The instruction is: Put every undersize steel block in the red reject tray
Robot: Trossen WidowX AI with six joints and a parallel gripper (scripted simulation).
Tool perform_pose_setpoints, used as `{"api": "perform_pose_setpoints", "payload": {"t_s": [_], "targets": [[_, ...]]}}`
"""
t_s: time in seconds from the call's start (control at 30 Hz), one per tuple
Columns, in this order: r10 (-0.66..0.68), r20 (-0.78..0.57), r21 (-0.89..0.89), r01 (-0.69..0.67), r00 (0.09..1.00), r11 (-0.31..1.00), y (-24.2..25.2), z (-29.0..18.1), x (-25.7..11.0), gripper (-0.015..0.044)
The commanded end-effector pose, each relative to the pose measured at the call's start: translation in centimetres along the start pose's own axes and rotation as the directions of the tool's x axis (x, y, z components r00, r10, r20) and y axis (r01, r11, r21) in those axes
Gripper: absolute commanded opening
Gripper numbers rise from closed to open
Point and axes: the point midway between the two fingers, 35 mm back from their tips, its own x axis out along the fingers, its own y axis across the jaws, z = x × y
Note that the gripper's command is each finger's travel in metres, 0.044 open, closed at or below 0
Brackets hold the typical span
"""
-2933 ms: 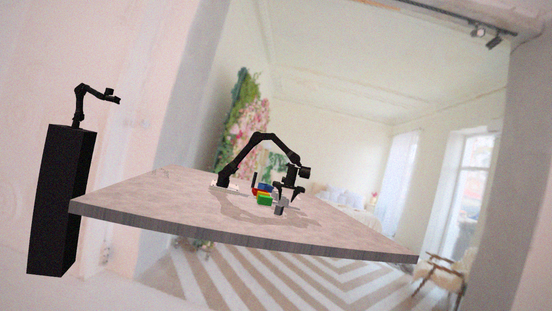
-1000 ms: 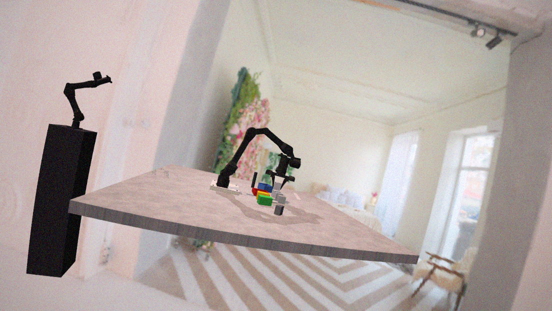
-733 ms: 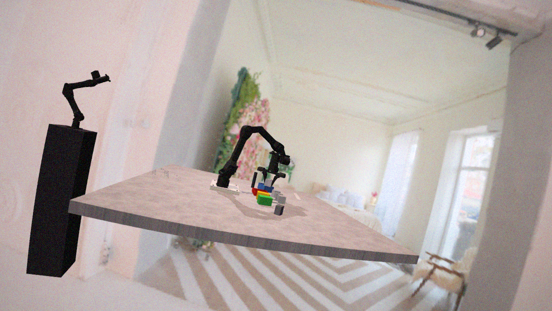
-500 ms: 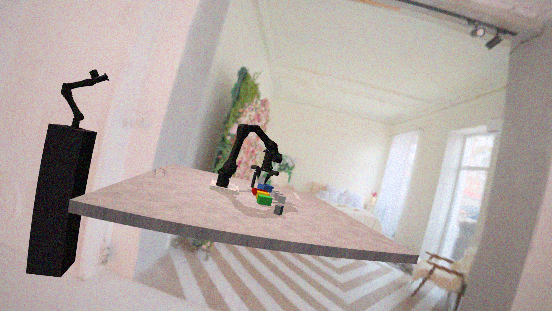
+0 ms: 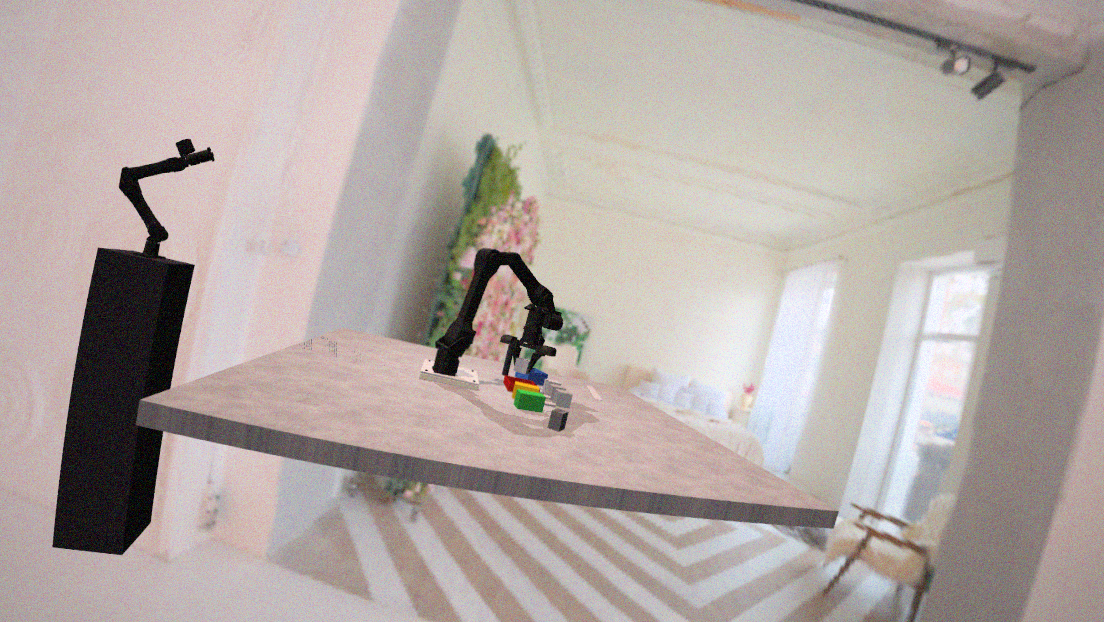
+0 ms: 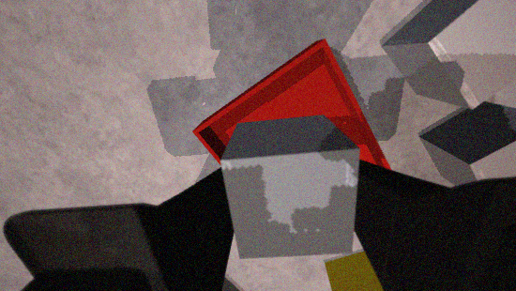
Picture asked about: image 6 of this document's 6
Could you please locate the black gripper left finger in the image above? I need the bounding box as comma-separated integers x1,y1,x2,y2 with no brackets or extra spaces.
4,168,234,291

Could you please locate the yellow block with grey metal pin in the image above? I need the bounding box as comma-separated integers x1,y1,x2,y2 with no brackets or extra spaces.
325,252,384,291

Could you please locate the red tray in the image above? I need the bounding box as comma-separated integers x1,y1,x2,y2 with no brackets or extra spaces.
193,38,392,171

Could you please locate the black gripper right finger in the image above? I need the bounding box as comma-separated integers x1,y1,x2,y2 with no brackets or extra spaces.
355,160,516,291

